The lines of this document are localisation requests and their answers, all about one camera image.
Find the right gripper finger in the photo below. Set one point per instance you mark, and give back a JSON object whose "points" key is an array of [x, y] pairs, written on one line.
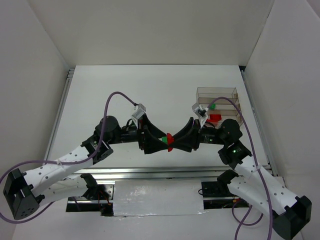
{"points": [[186, 142], [186, 131]]}

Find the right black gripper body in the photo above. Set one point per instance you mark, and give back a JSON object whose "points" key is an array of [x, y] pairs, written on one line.
{"points": [[196, 136]]}

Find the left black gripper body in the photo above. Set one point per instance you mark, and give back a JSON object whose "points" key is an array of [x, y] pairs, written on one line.
{"points": [[143, 137]]}

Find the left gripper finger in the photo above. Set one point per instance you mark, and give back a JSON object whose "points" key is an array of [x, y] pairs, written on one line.
{"points": [[152, 128], [153, 142]]}

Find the red rounded lego brick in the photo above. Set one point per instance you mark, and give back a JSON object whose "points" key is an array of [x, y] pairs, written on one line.
{"points": [[170, 140]]}

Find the red rectangular lego brick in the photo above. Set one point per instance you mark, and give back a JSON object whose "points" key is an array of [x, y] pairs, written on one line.
{"points": [[214, 118]]}

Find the small green lego brick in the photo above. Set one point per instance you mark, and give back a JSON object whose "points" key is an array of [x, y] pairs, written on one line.
{"points": [[212, 107]]}

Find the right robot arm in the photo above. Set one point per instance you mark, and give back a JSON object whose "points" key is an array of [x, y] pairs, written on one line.
{"points": [[248, 179]]}

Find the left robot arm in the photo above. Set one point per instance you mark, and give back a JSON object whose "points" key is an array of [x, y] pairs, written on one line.
{"points": [[25, 192]]}

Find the clear compartment container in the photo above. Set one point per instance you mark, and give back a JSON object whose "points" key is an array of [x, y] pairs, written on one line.
{"points": [[205, 95]]}

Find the silver foil panel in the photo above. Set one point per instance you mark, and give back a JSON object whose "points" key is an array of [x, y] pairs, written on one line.
{"points": [[142, 198]]}

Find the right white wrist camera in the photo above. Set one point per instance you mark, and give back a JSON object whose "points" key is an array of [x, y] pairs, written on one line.
{"points": [[202, 113]]}

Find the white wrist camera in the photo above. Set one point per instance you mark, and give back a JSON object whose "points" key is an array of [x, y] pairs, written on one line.
{"points": [[137, 112], [202, 113]]}

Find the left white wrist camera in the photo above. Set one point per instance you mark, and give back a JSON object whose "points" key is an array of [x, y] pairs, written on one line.
{"points": [[137, 112]]}

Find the aluminium front rail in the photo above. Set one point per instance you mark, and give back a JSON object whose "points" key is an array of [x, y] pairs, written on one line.
{"points": [[153, 173]]}

